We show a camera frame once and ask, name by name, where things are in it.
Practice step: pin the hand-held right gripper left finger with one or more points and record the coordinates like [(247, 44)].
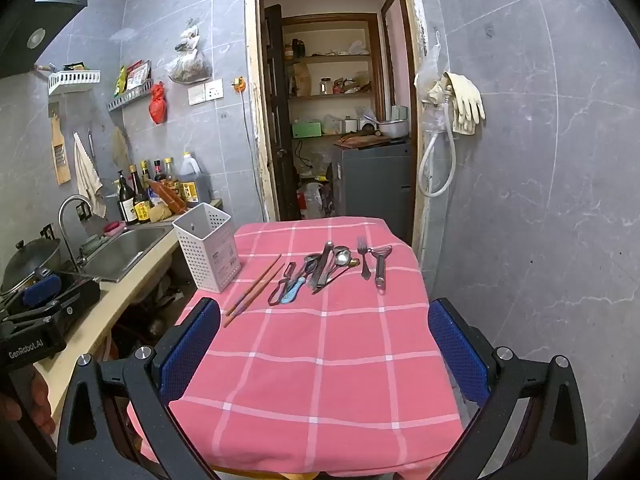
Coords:
[(190, 345)]

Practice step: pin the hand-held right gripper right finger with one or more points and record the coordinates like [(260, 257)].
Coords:
[(457, 350)]

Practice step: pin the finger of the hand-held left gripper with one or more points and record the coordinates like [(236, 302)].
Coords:
[(42, 292)]

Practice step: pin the wooden chopstick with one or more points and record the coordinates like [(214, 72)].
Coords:
[(255, 294), (252, 285)]

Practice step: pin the white perforated utensil basket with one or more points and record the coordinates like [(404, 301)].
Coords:
[(205, 250)]

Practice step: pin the dark metal scissors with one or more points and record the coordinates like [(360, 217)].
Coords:
[(276, 292)]

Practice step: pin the metal fork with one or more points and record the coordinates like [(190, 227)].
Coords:
[(364, 262)]

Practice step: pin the metal tongs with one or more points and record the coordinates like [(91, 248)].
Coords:
[(324, 265)]

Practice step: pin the person's left hand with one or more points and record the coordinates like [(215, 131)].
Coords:
[(42, 400)]

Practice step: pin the black wok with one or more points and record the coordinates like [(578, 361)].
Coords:
[(27, 260)]

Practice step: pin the black gas stove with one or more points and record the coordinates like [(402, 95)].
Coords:
[(80, 295)]

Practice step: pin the beige kitchen counter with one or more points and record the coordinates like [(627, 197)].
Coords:
[(100, 320)]

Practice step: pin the metal faucet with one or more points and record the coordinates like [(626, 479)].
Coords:
[(67, 220)]

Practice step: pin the stainless steel sink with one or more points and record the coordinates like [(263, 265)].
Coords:
[(125, 255)]

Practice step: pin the dark bottle with white label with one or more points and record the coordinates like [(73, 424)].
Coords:
[(125, 205)]

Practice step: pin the beige hanging towel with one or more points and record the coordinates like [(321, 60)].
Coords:
[(87, 175)]

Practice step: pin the soy sauce bottle yellow label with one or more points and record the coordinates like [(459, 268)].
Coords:
[(141, 207)]

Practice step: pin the tan wrapped parcel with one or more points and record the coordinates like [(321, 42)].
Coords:
[(160, 212)]

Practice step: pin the pink checked tablecloth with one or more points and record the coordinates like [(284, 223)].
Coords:
[(325, 385)]

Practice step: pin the wooden grater board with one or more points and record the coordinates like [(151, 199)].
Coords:
[(61, 155)]

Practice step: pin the orange seasoning packet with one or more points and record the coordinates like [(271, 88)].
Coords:
[(167, 197)]

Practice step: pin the hanging metal utensil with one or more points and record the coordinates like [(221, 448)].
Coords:
[(91, 142)]

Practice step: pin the dark sauce bottle yellow cap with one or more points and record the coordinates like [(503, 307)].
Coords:
[(145, 170)]

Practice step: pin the large dark oil jug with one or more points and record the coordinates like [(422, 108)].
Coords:
[(192, 182)]

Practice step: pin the hanging loofah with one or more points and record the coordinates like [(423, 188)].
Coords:
[(120, 147)]

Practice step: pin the dark sauce bottle red cap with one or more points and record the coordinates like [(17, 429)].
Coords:
[(159, 172)]

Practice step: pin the clear sauce bottle yellow cap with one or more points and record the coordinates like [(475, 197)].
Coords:
[(171, 172)]

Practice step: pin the grey washing machine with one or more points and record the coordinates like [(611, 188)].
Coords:
[(372, 185)]

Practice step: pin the clutter on pantry floor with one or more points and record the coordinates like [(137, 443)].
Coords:
[(312, 200)]

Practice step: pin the red plastic bag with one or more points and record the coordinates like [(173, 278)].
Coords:
[(157, 105)]

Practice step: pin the white cooking pot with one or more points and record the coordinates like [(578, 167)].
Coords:
[(394, 129)]

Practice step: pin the wooden cutting board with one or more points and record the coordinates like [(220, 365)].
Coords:
[(362, 140)]

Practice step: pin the red snack packet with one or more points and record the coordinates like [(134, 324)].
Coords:
[(137, 75)]

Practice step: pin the green box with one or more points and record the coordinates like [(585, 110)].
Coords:
[(306, 130)]

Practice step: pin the yellow rubber gloves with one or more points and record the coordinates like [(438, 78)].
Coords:
[(467, 105)]

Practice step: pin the dark wooden door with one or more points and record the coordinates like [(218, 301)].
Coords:
[(277, 110)]

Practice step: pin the black range hood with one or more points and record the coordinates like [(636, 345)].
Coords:
[(35, 20)]

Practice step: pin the clear plastic bag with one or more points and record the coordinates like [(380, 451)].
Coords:
[(429, 75)]

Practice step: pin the glass jar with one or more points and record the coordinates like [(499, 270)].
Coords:
[(325, 86)]

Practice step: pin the pantry shelf unit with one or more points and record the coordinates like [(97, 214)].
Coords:
[(330, 60)]

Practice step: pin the white wall rack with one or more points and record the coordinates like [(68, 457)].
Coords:
[(75, 79)]

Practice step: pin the metal wall shelf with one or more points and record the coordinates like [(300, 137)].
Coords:
[(130, 95)]

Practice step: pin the wooden door frame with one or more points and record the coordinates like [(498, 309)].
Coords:
[(252, 110)]

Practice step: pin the white wall switch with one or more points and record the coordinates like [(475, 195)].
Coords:
[(196, 94)]

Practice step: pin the white wall socket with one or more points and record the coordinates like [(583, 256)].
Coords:
[(214, 90)]

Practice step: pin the orange wall hook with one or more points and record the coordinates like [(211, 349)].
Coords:
[(239, 84)]

